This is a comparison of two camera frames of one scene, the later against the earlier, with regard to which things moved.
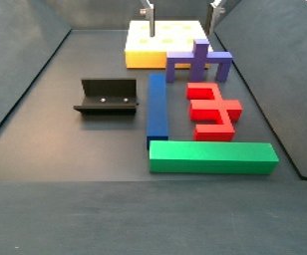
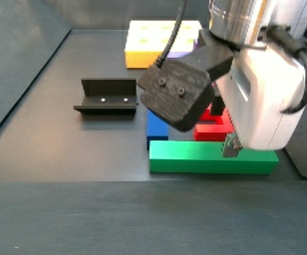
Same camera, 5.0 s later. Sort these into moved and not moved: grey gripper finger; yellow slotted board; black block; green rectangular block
Moved: grey gripper finger
Not moved: green rectangular block; black block; yellow slotted board
